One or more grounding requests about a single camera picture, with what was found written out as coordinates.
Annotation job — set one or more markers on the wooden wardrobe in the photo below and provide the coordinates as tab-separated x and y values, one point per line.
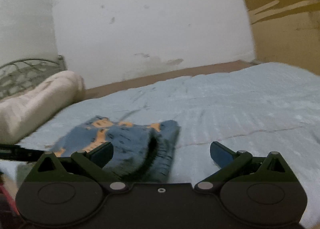
287	39

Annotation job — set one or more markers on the person's red clothing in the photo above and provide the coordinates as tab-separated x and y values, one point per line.
6	199

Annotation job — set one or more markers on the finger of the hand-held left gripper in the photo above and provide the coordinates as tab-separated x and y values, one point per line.
20	152

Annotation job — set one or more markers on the metal bed headboard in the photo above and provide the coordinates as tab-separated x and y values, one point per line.
20	74

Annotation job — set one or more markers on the brown mattress edge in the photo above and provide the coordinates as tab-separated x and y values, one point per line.
175	72

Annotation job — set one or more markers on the blue pants with orange print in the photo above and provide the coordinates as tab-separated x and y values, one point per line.
130	139

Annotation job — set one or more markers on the cream pillow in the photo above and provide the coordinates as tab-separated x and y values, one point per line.
37	104

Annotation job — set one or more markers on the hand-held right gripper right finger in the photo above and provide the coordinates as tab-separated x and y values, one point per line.
220	154

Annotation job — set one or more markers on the light blue blanket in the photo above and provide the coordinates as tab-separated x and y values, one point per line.
237	109

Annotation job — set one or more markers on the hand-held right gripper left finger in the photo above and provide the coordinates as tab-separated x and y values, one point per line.
102	154

